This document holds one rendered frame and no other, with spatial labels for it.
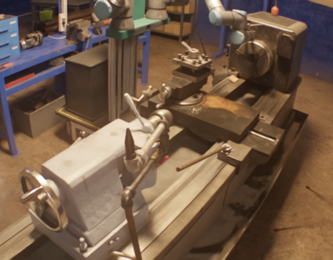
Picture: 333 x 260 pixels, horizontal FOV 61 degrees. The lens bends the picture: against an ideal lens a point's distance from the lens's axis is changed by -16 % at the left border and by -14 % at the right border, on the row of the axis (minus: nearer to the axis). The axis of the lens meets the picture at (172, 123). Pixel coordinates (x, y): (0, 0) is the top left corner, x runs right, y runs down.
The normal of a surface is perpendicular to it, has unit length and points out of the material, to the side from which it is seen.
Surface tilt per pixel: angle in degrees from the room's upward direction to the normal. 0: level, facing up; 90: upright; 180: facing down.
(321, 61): 90
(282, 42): 90
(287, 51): 90
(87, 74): 90
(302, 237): 0
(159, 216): 0
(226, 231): 0
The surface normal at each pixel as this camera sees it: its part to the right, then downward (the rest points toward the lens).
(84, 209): 0.80, 0.02
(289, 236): 0.07, -0.86
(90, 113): -0.50, 0.41
